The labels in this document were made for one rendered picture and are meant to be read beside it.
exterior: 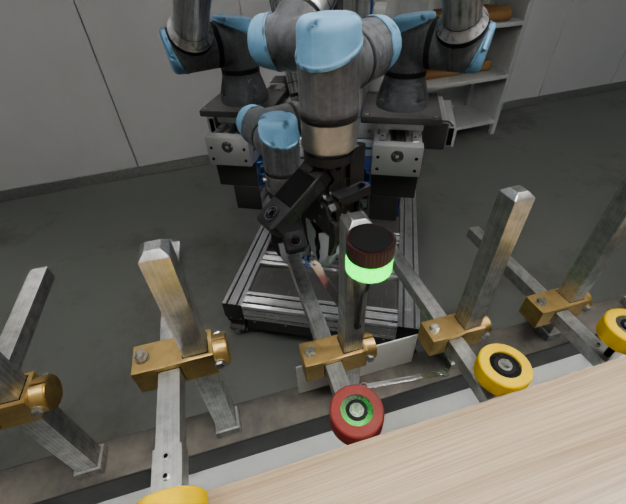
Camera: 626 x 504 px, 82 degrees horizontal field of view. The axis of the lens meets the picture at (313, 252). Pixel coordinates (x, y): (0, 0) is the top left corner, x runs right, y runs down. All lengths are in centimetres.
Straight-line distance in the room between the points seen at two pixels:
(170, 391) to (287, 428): 30
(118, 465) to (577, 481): 73
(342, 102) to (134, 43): 264
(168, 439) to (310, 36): 50
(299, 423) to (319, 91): 61
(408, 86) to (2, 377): 105
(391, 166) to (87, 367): 158
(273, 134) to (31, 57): 258
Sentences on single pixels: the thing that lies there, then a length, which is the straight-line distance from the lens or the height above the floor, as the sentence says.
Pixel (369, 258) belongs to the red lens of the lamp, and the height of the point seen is 114.
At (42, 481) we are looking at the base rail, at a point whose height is 70.
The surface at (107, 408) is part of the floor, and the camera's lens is 182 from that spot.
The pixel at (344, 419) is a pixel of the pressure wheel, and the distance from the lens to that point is 57.
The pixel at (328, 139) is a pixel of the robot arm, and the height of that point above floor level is 124.
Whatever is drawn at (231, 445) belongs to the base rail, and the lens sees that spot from 80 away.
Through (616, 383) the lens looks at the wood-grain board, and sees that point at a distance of 74.
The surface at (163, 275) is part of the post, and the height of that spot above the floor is 113.
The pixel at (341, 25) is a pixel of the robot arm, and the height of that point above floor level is 135.
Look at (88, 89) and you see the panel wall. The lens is 313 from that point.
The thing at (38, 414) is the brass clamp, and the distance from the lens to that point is 66.
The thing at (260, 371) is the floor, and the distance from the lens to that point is 168.
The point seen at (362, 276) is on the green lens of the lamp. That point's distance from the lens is 44.
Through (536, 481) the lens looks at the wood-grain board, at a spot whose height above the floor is 90.
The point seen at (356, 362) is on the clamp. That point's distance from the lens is 69.
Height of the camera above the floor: 142
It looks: 41 degrees down
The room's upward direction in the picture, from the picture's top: 3 degrees counter-clockwise
